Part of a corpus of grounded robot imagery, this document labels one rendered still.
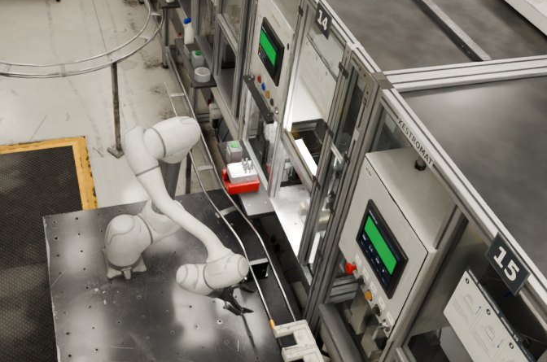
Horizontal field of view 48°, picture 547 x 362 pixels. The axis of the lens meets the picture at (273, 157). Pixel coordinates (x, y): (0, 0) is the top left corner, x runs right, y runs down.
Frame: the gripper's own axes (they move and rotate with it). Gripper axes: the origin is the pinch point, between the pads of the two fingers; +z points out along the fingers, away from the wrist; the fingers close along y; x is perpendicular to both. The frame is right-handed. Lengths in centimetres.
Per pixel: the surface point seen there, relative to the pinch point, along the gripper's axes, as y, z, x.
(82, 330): -15, -38, 59
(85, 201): 91, 18, 159
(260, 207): 49, 11, 5
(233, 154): 76, 0, 16
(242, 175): 62, -1, 8
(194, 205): 59, 8, 48
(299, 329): -12.4, 9.9, -20.2
